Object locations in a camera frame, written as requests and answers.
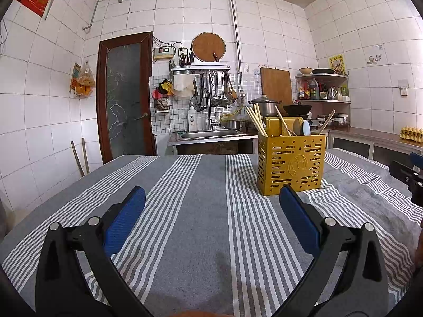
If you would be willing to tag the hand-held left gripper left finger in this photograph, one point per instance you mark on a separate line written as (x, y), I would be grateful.
(127, 214)

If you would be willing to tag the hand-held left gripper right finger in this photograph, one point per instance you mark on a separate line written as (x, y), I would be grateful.
(297, 218)

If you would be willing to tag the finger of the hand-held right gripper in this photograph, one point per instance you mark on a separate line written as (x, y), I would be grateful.
(404, 173)
(417, 157)

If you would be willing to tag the yellow perforated utensil holder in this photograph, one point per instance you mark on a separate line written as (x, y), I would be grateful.
(290, 171)

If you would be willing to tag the wooden chopstick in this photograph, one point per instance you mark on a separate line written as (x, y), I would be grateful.
(282, 119)
(327, 121)
(261, 116)
(258, 121)
(253, 121)

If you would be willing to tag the row of hanging kitchen utensils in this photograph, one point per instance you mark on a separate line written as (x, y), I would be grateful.
(214, 92)

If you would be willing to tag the egg carton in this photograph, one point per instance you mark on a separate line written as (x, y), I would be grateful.
(411, 132)

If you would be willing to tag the kitchen counter with cabinets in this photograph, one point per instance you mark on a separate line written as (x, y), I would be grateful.
(363, 135)

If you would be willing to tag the wooden stick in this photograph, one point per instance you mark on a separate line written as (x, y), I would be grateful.
(77, 158)
(85, 157)

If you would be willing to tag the stack of bowls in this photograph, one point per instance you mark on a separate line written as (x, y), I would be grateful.
(340, 120)

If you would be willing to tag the grey striped tablecloth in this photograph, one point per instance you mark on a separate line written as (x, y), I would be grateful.
(211, 221)

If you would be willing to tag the black wok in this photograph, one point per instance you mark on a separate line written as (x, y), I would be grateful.
(297, 108)

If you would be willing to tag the small steel pot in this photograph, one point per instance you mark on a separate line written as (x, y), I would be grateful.
(234, 124)

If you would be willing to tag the white soap bottle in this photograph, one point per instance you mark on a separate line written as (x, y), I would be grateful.
(191, 120)

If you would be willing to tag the steel pot with lid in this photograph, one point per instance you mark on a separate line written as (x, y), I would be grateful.
(266, 107)

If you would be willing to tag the brown door with frosted glass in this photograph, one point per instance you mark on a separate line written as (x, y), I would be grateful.
(125, 99)

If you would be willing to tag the steel sink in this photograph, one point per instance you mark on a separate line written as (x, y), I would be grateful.
(211, 134)

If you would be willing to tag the row of condiment bottles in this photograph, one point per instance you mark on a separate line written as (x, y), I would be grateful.
(314, 89)

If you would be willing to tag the dark shallow pan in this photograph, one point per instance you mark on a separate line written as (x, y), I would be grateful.
(323, 71)

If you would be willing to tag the steel faucet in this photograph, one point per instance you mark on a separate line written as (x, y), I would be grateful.
(210, 115)

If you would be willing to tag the red yellow hanging cloths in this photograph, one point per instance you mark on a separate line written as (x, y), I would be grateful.
(163, 89)

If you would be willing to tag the rectangular wooden cutting board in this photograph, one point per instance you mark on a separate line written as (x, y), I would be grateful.
(276, 86)

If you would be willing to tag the plastic bag with orange contents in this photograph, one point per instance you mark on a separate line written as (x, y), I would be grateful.
(85, 82)

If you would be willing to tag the tan bowl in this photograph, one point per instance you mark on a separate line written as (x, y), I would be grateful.
(306, 71)

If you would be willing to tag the white hanging cloth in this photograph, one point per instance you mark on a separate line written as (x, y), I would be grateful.
(183, 84)

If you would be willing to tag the knives in rack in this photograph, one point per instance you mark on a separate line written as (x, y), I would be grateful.
(185, 60)

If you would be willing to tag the round wooden board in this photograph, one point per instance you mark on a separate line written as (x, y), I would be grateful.
(208, 47)

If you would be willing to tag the corner wall shelf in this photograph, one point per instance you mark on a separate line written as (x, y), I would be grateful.
(330, 101)

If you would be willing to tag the wall sticker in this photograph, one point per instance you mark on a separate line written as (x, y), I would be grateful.
(371, 60)

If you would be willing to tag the yellow wall poster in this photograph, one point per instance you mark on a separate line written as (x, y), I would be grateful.
(337, 64)

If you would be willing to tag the metal wall rack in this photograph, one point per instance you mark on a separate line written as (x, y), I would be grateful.
(201, 68)

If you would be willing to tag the wall controller box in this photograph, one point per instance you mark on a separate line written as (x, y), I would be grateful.
(163, 53)

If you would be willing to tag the wall power socket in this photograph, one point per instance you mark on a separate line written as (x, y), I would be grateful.
(183, 52)

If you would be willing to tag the metal wall pipe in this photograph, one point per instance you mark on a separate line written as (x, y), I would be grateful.
(236, 39)

